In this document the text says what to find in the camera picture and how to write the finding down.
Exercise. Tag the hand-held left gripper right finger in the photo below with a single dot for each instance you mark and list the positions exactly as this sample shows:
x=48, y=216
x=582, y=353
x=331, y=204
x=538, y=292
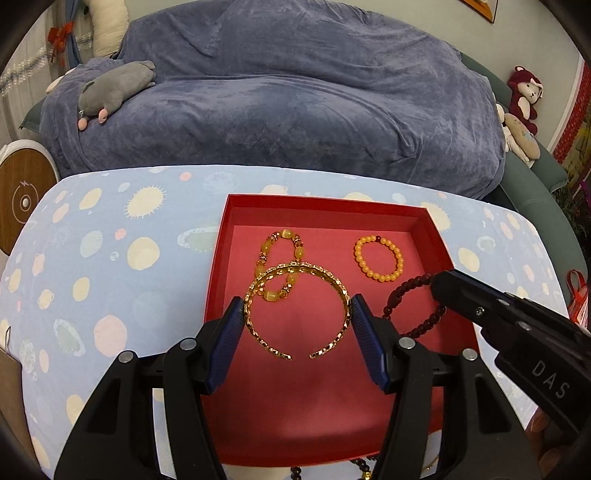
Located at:
x=369, y=341

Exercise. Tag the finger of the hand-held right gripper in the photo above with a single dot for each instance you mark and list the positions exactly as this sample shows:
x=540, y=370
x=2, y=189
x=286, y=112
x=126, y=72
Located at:
x=461, y=293

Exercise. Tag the small white plush toy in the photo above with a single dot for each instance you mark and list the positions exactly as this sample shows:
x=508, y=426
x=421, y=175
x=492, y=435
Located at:
x=504, y=124

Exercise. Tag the red cardboard box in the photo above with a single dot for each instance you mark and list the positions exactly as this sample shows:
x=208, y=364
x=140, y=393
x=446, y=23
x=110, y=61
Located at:
x=318, y=406

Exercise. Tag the white curtain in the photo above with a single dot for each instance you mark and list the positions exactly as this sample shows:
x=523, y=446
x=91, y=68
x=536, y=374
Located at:
x=21, y=92

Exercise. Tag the green sofa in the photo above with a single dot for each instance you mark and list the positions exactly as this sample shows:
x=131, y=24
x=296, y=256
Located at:
x=545, y=184

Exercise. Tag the potted plant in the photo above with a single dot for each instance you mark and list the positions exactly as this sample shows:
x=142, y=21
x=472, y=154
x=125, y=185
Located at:
x=577, y=203

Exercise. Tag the round wooden white appliance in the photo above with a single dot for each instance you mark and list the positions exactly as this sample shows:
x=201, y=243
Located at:
x=23, y=198

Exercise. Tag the red wall banner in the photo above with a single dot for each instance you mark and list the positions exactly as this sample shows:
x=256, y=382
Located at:
x=575, y=120

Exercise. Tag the red monkey plush toy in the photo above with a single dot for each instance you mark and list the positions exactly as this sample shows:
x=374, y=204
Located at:
x=519, y=104

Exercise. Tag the planet print tablecloth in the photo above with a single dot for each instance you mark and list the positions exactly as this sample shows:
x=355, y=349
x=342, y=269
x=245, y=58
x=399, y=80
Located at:
x=115, y=277

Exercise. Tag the long white plush toy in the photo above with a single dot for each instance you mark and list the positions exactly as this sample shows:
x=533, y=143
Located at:
x=108, y=27

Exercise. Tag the brown paper bag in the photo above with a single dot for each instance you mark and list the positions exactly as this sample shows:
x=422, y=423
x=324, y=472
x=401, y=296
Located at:
x=9, y=383

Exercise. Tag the grey plush toy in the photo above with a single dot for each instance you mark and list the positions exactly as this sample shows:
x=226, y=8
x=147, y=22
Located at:
x=115, y=87

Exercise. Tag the wall picture frame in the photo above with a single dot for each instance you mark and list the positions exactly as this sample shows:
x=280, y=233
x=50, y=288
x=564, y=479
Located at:
x=485, y=9

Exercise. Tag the red bow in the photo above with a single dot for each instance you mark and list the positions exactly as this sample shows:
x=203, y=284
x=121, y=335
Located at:
x=60, y=37

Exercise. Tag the red bag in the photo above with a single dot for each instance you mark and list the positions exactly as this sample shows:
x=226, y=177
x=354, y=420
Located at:
x=581, y=304

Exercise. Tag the cookie plush pillow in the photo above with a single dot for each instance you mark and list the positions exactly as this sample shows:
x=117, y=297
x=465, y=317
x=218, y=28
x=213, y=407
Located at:
x=524, y=138

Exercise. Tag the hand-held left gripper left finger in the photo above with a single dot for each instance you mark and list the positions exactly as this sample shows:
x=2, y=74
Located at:
x=226, y=341

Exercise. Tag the blue covered sofa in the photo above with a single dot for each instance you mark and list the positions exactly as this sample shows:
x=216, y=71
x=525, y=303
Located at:
x=300, y=101

